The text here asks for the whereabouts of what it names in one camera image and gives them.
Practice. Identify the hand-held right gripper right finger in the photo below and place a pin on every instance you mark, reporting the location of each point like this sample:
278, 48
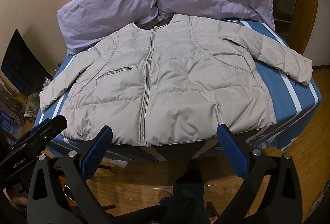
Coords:
230, 148

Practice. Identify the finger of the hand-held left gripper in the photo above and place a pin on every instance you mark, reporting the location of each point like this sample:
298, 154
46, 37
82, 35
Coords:
51, 127

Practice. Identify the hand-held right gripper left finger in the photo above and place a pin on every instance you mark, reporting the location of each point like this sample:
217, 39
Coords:
99, 146

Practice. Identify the beige puffer jacket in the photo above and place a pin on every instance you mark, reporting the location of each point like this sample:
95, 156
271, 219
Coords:
180, 79

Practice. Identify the person's left hand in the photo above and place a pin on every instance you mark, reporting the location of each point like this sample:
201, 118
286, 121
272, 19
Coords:
16, 199

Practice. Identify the cluttered glass side table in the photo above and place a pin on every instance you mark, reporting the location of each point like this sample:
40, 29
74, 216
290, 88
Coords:
18, 108

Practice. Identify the black flat screen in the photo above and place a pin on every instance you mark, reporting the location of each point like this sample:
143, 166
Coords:
23, 64

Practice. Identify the blue striped bed sheet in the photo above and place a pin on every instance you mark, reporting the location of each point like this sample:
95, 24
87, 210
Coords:
283, 100

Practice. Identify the purple duvet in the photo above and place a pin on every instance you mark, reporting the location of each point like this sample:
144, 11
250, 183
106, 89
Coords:
123, 4

